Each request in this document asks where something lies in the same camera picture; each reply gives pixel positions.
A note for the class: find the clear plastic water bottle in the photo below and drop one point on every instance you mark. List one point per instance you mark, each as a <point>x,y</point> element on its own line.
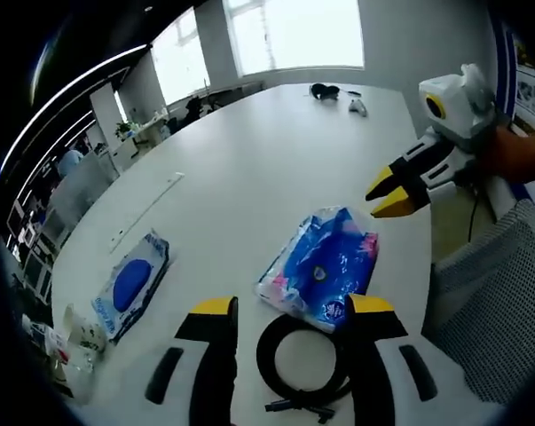
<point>72,373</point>

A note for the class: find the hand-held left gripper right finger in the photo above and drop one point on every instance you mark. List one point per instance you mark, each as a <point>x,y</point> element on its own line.
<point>382,337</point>

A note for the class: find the white paper cup green print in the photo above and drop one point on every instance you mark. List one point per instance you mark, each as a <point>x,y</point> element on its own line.
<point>87,335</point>

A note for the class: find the potted green plant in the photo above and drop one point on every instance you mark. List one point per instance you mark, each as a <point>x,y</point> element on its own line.
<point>124,131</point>

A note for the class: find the white table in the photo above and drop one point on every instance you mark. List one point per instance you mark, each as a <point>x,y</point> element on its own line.
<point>271,155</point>

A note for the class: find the person's right hand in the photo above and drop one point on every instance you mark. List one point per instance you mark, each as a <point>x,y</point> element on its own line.
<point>515,155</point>

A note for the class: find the blue tissue packet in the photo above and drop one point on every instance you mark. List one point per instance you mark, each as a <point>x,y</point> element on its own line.
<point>329,257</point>

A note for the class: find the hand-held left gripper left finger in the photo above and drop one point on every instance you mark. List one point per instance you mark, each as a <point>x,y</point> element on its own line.
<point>214,368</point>

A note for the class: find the white controller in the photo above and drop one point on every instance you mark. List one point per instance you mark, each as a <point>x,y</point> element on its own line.
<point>358,107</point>

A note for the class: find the white table socket strip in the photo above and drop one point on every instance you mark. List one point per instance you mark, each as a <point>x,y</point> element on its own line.
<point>149,208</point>

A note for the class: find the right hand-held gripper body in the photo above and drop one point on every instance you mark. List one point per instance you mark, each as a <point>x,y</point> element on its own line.
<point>462,111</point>

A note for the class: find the grey partition panel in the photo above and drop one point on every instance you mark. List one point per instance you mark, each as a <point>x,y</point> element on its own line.
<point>83,186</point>

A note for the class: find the black headphones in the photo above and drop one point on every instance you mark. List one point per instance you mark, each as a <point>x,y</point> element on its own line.
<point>324,91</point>

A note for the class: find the narrow bright window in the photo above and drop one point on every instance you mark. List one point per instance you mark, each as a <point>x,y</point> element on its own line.
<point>180,57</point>

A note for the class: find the wide bright window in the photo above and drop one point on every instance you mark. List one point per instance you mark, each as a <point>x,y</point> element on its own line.
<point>293,35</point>

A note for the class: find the wet wipes packet blue lid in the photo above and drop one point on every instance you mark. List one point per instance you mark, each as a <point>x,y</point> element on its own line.
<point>131,284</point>

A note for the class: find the grey mesh office chair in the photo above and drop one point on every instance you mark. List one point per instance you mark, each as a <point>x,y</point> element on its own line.
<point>493,302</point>

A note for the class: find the curved ceiling light strip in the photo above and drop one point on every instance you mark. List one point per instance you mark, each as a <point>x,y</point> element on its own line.
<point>72,84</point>

